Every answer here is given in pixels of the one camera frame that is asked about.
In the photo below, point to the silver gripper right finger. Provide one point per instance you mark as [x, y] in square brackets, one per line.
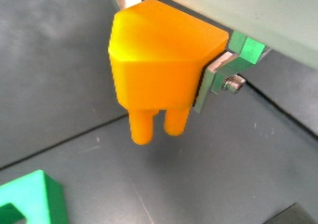
[221, 74]

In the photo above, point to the green shape sorting board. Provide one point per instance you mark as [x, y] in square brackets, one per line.
[32, 198]

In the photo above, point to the orange three prong block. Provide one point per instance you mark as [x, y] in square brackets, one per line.
[159, 49]

